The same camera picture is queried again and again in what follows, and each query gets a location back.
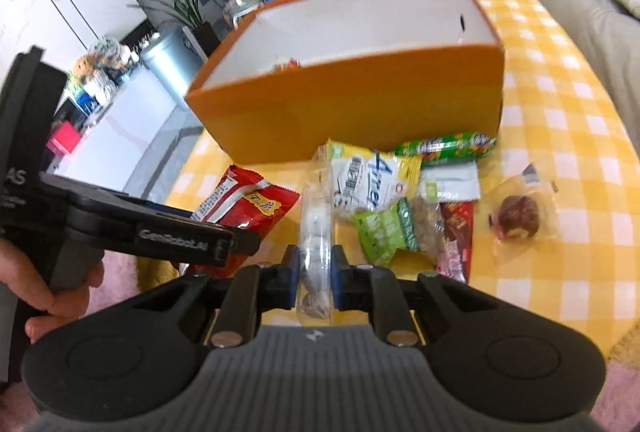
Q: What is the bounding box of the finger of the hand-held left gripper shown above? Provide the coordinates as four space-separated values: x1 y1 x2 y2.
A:
132 217 262 268
127 196 196 220

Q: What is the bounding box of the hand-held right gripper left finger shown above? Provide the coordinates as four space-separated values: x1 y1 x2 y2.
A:
145 246 302 348

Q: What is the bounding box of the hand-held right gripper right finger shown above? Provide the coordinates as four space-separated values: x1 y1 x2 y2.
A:
330 246 482 347

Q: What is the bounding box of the clear plastic snack packet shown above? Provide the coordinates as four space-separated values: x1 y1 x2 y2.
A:
295 144 342 328

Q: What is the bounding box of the red snack packet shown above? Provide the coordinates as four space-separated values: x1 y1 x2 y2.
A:
180 164 301 274

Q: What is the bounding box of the yellow white snack packet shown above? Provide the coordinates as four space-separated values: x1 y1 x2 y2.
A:
327 139 423 213

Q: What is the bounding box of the red chocolate bar packet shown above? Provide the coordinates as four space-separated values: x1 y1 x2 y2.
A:
435 201 475 285

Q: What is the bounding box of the green sausage snack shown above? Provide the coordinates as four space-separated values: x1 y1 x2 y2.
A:
395 132 498 163

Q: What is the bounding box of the orange cardboard box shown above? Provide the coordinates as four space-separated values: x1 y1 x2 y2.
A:
185 0 505 163

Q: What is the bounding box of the clear packet with brown pastry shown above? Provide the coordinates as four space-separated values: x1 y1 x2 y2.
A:
487 162 561 265

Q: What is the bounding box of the person's left hand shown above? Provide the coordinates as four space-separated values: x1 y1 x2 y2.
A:
0 237 106 345

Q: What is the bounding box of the red box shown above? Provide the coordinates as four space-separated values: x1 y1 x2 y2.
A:
47 122 83 155

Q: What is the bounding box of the green oat snack packet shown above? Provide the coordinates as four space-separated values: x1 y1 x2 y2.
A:
350 197 446 268

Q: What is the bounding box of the white cabinet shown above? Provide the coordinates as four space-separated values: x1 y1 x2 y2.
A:
50 57 201 193

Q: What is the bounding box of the flower bouquet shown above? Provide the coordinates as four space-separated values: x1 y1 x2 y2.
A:
67 37 141 108

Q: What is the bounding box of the silver trash can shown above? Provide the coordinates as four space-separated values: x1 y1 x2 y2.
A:
140 29 206 100

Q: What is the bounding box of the potted plant with long leaves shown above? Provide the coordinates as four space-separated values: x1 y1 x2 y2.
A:
127 0 221 58

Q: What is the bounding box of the small round stool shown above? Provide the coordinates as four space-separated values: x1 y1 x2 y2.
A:
222 0 263 30

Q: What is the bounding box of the yellow checked tablecloth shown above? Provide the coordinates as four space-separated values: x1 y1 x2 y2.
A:
135 0 626 363

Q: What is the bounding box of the beige sofa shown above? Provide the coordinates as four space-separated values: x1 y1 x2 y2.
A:
535 0 640 173

